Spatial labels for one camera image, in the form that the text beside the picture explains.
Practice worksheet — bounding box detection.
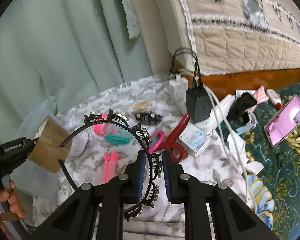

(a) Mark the black rhinestone headband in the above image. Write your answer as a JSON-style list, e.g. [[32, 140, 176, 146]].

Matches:
[[60, 110, 162, 220]]

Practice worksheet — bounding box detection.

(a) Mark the pink hair clip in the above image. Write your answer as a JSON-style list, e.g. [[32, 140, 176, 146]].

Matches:
[[102, 151, 120, 184]]

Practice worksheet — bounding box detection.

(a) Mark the white blue medicine box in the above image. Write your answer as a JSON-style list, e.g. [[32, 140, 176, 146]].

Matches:
[[179, 123, 211, 158]]

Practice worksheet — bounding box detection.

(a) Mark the teal hair clip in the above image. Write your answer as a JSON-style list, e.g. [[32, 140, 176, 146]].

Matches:
[[105, 134, 132, 145]]

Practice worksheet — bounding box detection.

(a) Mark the brown packing tape roll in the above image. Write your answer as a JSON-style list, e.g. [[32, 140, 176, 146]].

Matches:
[[28, 116, 72, 174]]

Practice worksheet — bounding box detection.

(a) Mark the black rhinestone hair clip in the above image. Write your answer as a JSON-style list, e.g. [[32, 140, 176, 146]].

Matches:
[[135, 112, 162, 125]]

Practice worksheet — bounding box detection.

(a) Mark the pink spiral hair tie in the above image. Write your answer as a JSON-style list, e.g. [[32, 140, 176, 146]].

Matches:
[[92, 113, 111, 138]]

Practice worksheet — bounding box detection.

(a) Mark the small clear packet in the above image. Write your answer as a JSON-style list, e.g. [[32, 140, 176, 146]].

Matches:
[[133, 100, 156, 113]]

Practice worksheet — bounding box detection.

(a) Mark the clear plastic storage box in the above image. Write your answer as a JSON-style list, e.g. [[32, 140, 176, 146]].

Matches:
[[12, 100, 62, 227]]

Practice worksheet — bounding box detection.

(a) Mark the person's left hand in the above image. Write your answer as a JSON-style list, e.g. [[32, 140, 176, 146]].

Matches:
[[0, 180, 27, 235]]

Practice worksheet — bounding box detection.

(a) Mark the floral white quilt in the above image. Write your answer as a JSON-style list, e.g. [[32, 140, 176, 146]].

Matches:
[[32, 73, 256, 238]]

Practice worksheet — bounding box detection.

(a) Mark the black charger adapter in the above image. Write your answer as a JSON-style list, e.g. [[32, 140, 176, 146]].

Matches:
[[186, 88, 212, 124]]

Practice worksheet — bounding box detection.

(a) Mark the white charger plug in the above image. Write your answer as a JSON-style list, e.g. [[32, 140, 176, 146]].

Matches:
[[168, 74, 189, 102]]

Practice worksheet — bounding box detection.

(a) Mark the white power strip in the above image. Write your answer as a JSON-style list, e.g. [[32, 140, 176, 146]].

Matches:
[[194, 94, 238, 133]]

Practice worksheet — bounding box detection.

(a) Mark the black pouch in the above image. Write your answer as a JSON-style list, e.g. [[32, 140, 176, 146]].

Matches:
[[227, 93, 257, 125]]

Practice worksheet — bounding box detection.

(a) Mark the dark green floral blanket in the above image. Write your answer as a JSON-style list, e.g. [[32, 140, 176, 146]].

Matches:
[[219, 81, 300, 240]]

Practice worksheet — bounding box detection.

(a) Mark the white red bottle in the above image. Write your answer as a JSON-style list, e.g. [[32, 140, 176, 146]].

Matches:
[[266, 89, 282, 110]]

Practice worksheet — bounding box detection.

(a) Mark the smartphone with pink screen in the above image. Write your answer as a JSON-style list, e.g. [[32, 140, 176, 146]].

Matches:
[[264, 94, 300, 147]]

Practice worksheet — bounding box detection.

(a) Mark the green curtain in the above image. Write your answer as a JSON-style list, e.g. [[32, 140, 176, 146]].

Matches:
[[0, 0, 152, 143]]

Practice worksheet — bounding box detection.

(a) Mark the beige quilted mattress cover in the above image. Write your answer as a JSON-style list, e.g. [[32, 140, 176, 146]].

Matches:
[[149, 0, 300, 77]]

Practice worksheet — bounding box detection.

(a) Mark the white charging cable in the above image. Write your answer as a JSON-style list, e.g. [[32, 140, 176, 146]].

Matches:
[[202, 84, 251, 198]]

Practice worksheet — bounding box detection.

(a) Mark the black cable loop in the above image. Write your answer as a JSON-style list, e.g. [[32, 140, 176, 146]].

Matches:
[[170, 47, 203, 91]]

